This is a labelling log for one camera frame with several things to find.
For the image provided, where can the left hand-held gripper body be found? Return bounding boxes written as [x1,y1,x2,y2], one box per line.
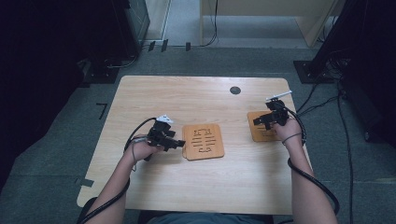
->
[146,115,177,147]

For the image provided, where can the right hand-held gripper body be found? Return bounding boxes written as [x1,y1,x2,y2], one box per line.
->
[265,90,293,127]

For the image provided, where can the carved wooden coaster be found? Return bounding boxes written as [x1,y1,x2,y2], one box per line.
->
[181,123,226,161]
[247,110,283,143]

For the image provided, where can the person's right hand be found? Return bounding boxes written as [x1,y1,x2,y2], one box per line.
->
[274,117,304,147]

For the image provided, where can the person's left hand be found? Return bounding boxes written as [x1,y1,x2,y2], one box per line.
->
[124,133,163,163]

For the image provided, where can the dark wrist band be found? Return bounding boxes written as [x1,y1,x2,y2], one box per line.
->
[281,132,303,146]

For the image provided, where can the black square stand base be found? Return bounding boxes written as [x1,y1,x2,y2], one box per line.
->
[293,60,336,85]

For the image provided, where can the black angled floor tape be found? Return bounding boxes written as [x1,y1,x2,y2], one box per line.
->
[95,102,108,120]

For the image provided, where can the black flat stand base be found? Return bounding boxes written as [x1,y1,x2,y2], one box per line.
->
[81,59,120,85]

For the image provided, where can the blue-grey shorts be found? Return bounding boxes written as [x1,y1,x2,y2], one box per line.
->
[146,212,275,224]

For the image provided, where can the grey floor tape patch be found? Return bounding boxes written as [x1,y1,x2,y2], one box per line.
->
[74,176,95,189]

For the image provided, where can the black cabinet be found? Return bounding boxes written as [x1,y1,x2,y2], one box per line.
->
[110,0,151,60]

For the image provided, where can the thick black left gripper cable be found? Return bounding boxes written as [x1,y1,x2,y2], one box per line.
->
[76,117,159,224]

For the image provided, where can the thick black gripper cable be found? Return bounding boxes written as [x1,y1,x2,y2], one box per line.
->
[76,117,159,224]
[280,105,341,224]

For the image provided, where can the thin grey cable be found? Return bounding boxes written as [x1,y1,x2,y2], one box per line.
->
[130,136,148,173]

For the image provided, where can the thick black right gripper cable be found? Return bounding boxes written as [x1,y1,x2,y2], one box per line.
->
[280,105,341,224]

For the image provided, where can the long black floor cable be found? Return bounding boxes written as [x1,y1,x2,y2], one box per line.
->
[336,82,355,224]

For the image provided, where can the black hanging cable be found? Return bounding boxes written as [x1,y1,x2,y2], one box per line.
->
[204,0,219,48]

